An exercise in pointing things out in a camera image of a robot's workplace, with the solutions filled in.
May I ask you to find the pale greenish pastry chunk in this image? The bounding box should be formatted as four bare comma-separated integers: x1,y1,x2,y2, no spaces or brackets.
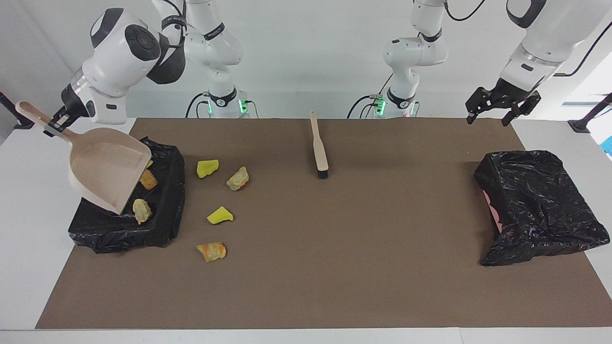
226,166,250,192

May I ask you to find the beige brush with black bristles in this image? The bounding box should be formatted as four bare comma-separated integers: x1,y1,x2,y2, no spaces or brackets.
310,111,329,180

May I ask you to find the orange striped croissant piece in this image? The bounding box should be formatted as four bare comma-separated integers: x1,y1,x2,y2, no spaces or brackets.
196,242,227,263

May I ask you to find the black bag lined trash bin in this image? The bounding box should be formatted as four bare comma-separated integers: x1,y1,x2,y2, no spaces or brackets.
473,150,611,267
67,138,186,254

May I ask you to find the blocky yellow sponge piece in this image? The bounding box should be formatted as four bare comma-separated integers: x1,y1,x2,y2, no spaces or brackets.
197,160,220,179

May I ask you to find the brown paper table mat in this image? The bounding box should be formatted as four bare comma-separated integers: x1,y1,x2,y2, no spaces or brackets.
35,118,612,329

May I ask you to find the pale crumbly bread chunk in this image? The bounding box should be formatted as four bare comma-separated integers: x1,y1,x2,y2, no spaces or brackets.
132,199,153,225

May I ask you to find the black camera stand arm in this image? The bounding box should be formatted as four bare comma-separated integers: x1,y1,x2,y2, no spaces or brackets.
0,91,39,130
568,93,612,134

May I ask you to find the pink scalloped liner edge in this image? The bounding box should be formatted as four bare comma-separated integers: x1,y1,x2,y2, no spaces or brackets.
483,190,502,234

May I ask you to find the wedge yellow sponge piece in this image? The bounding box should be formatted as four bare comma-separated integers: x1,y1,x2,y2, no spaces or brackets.
207,206,234,226

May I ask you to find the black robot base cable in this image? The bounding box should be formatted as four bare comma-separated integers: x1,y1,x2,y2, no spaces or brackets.
185,92,212,118
347,93,383,118

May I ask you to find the beige plastic dustpan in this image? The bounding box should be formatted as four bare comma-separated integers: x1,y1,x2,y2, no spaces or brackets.
15,101,153,215

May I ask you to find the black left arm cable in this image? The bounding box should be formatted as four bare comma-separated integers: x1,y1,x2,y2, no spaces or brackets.
442,0,612,77

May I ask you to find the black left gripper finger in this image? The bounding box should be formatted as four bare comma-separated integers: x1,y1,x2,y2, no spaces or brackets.
501,92,542,128
466,88,488,125

